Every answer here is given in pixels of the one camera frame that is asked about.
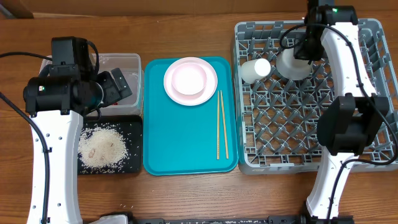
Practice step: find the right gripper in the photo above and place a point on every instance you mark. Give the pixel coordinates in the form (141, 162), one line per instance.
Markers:
(302, 50)

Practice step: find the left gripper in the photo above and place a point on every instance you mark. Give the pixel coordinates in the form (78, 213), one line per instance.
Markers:
(114, 94)

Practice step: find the grey bowl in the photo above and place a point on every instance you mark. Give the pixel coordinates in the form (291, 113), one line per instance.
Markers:
(291, 68)

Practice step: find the pale green cup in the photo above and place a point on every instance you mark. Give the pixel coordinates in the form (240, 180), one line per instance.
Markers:
(255, 70)

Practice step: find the white rice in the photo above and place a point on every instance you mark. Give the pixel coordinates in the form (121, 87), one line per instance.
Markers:
(111, 150)

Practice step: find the pink bowl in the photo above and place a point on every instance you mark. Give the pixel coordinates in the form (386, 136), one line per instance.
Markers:
(189, 79)

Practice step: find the wooden chopstick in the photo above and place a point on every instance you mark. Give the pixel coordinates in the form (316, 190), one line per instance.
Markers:
(224, 125)
(218, 127)

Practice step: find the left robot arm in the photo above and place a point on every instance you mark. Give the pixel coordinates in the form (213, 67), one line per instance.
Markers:
(57, 100)

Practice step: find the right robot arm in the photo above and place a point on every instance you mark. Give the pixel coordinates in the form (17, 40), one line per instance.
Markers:
(356, 114)

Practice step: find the clear plastic bin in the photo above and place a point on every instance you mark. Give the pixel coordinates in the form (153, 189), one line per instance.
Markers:
(130, 67)

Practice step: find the black plastic tray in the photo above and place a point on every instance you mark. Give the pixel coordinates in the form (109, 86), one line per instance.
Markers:
(131, 126)

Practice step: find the grey dish rack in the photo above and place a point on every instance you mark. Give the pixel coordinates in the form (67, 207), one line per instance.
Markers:
(276, 118)

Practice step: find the teal serving tray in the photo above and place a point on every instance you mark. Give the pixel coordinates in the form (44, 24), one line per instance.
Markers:
(180, 139)

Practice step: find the pink plate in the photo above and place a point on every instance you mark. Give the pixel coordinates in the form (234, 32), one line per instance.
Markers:
(201, 97)

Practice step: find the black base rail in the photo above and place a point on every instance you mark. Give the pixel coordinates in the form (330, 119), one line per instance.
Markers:
(273, 219)

